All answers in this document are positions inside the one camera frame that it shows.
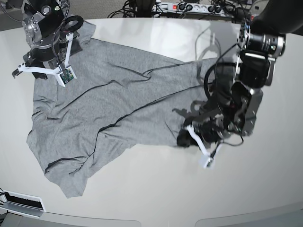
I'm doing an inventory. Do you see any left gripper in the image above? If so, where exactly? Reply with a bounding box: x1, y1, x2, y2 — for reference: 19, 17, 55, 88
177, 116, 236, 148

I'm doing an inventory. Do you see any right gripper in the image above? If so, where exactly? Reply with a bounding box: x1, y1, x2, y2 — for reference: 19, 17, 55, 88
23, 33, 80, 80

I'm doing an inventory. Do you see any grey t-shirt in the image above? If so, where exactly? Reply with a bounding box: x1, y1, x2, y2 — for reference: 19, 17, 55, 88
27, 23, 216, 198

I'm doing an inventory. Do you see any white power strip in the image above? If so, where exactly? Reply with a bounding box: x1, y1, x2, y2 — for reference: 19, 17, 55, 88
151, 1, 232, 17

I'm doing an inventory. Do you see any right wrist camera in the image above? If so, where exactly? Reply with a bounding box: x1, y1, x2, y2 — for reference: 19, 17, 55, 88
12, 32, 77, 87

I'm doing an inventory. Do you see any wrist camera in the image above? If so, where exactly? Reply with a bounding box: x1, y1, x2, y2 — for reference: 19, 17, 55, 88
12, 32, 77, 87
185, 125, 222, 169

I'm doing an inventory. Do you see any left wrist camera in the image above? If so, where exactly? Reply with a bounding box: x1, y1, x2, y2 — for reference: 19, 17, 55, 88
185, 125, 222, 169

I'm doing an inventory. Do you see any white cable slot panel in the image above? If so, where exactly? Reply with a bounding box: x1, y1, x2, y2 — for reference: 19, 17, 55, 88
0, 189, 46, 218

